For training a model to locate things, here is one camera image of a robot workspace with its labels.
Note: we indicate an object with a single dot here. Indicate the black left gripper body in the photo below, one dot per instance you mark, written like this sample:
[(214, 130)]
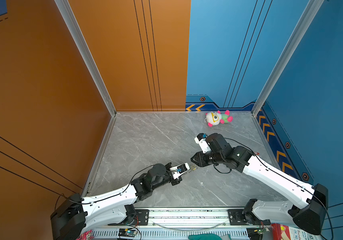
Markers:
[(174, 182)]

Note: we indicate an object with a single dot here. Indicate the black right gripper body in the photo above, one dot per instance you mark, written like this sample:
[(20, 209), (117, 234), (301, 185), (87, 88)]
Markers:
[(205, 159)]

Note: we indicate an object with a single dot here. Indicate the metal key holder with rings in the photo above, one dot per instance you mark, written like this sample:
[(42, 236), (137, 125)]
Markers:
[(192, 167)]

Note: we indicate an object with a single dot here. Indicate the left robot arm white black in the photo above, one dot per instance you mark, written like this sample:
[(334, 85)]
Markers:
[(78, 215)]

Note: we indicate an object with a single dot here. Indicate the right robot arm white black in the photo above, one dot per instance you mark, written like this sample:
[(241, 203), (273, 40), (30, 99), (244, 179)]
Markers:
[(305, 205)]

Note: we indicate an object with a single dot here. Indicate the white pink plush toy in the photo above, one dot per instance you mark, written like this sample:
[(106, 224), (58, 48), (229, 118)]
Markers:
[(216, 118)]

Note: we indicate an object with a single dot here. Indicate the small green circuit board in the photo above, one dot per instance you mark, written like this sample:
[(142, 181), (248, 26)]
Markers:
[(127, 233)]

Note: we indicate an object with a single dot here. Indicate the red printed box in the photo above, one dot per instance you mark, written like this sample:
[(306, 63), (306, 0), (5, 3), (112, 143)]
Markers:
[(283, 232)]

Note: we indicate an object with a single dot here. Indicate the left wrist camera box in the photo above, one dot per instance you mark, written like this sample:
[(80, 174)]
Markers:
[(178, 171)]

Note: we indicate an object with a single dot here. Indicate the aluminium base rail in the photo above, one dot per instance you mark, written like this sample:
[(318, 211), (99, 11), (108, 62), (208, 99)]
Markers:
[(179, 223)]

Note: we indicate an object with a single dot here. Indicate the aluminium corner post right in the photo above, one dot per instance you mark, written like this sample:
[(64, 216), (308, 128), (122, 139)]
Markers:
[(295, 38)]

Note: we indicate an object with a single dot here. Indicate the aluminium corner post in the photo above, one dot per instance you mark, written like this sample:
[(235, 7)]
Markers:
[(295, 38), (82, 46)]

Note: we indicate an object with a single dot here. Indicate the aluminium corner post left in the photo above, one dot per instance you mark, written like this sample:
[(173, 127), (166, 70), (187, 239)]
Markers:
[(82, 46)]

